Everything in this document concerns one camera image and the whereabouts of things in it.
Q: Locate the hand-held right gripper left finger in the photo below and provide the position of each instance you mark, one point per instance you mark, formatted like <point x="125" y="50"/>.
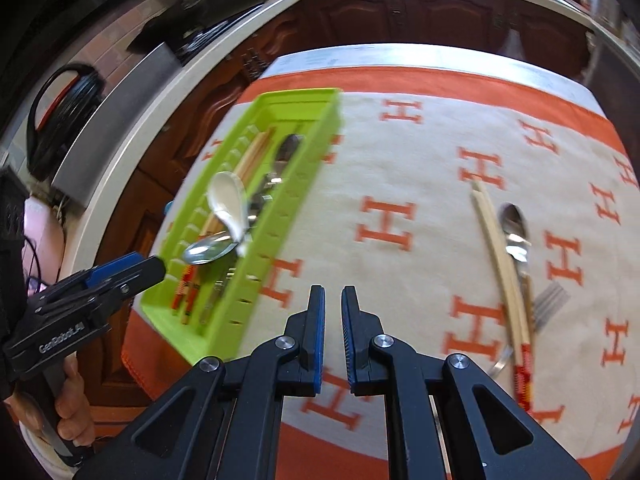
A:
<point x="317" y="340"/>

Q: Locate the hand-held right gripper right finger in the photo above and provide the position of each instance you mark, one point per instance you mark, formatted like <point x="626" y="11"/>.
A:
<point x="350" y="340"/>

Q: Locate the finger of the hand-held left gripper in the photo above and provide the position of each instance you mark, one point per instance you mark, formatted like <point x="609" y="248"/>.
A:
<point x="120" y="265"/>
<point x="147" y="275"/>

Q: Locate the wooden chopstick red patterned end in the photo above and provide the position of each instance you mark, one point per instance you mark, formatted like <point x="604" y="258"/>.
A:
<point x="180" y="290"/>

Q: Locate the pale chopstick red striped end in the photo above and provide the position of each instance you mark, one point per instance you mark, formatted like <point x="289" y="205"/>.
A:
<point x="509" y="260"/>
<point x="192" y="295"/>
<point x="497" y="260"/>

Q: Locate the white ceramic spoon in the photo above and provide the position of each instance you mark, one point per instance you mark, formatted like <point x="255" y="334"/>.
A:
<point x="230" y="205"/>

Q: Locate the small metal spoon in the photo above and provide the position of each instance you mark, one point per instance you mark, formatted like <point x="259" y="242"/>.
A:
<point x="265" y="195"/>

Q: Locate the brown wooden chopstick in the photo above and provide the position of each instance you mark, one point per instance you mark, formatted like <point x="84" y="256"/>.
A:
<point x="257" y="152"/>

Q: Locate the green plastic utensil tray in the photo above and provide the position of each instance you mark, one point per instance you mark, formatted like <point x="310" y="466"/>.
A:
<point x="300" y="170"/>

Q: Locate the large metal spoon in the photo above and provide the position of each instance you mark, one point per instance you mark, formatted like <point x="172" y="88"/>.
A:
<point x="289" y="147"/>

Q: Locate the metal fork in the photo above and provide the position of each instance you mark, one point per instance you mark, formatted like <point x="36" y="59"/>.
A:
<point x="550" y="305"/>

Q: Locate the person's left hand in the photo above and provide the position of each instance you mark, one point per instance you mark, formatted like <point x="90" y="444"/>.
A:
<point x="75" y="405"/>

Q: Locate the white kitchen countertop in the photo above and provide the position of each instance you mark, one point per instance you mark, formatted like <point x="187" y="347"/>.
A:
<point x="125" y="165"/>

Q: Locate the stainless steel splash shield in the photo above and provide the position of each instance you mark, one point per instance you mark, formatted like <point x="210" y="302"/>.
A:
<point x="120" y="120"/>

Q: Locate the black red electric cooker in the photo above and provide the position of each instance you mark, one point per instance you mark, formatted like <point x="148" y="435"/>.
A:
<point x="65" y="110"/>

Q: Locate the orange beige printed blanket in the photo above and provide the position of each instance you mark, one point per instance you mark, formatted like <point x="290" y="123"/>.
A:
<point x="425" y="185"/>

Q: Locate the black wok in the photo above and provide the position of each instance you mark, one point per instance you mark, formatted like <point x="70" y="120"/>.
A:
<point x="150" y="37"/>

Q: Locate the black gas stove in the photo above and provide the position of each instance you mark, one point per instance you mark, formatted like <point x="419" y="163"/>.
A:
<point x="215" y="35"/>

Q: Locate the brown wooden kitchen cabinets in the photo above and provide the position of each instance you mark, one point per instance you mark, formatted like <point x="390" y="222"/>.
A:
<point x="380" y="20"/>

